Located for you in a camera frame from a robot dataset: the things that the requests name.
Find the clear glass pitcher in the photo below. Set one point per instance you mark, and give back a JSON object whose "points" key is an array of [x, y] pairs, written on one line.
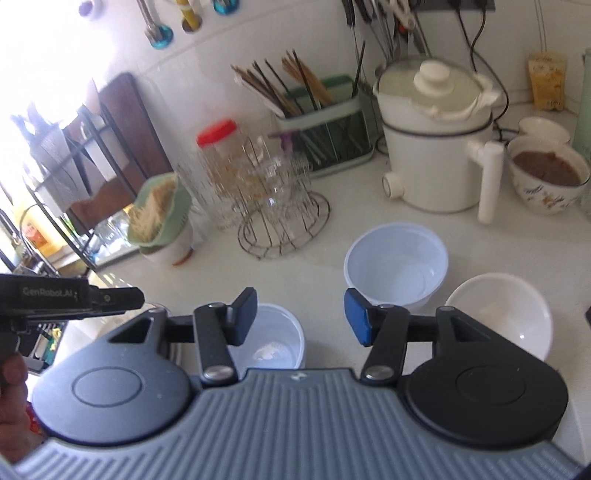
{"points": [[196, 198]]}

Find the yellow packet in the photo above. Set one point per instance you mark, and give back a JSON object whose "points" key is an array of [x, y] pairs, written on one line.
{"points": [[547, 81]]}

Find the bundle of chopsticks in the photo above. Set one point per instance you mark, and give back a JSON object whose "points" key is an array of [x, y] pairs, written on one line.
{"points": [[277, 83]]}

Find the person's left hand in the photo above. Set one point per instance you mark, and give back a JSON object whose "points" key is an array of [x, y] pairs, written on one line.
{"points": [[14, 406]]}

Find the green white cutlery holder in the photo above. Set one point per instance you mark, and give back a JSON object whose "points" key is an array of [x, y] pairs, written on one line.
{"points": [[332, 138]]}

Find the yellow detergent bottle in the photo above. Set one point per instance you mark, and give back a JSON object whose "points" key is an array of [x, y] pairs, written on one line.
{"points": [[36, 233]]}

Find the hanging kitchen utensils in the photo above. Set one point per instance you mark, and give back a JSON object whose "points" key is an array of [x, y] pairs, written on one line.
{"points": [[364, 23]]}

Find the upturned drinking glasses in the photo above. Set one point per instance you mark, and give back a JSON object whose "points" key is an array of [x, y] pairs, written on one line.
{"points": [[115, 235]]}

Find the group of glass cups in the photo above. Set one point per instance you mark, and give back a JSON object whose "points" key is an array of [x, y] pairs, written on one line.
{"points": [[277, 184]]}

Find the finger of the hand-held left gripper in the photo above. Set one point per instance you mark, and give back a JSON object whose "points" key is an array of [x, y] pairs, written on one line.
{"points": [[117, 297]]}

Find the blue water valve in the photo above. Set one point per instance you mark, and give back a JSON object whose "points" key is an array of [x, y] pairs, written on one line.
{"points": [[160, 37], [221, 5]]}

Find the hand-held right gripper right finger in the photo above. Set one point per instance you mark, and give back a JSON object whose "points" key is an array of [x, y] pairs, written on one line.
{"points": [[358, 318]]}

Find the red lid plastic jar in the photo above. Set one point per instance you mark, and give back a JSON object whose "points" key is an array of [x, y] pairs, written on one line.
{"points": [[217, 152]]}

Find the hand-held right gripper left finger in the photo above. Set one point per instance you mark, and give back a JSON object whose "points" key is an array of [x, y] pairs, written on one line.
{"points": [[244, 318]]}

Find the white bowl under strainer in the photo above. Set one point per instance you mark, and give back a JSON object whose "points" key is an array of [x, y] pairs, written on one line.
{"points": [[168, 251]]}

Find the small white bowl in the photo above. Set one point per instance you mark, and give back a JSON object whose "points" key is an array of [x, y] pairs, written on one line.
{"points": [[545, 129]]}

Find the black metal dish rack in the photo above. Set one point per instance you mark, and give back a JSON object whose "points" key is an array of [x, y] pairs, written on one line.
{"points": [[78, 152]]}

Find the dark wooden cutting board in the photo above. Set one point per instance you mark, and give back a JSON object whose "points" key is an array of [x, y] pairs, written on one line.
{"points": [[134, 138]]}

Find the yellow pipe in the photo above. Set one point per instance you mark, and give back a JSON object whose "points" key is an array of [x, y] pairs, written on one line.
{"points": [[189, 16]]}

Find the pale green frosted pitcher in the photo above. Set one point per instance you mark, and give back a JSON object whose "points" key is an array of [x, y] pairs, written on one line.
{"points": [[584, 106]]}

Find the floral bowl with brown food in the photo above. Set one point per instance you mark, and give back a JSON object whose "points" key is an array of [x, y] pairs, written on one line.
{"points": [[545, 184]]}

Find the green strainer with noodles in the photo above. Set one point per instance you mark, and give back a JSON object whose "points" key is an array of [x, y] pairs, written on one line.
{"points": [[159, 210]]}

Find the plain white ceramic bowl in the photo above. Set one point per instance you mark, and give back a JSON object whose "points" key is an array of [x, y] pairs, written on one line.
{"points": [[501, 314]]}

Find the white electric cooking pot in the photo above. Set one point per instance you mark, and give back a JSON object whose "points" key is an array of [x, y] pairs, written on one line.
{"points": [[434, 161]]}

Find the black wall power strip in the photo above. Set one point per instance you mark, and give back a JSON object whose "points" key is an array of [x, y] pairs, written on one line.
{"points": [[461, 3]]}

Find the translucent plastic bowl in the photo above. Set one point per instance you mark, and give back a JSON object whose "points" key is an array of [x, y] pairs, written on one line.
{"points": [[397, 263], [277, 341]]}

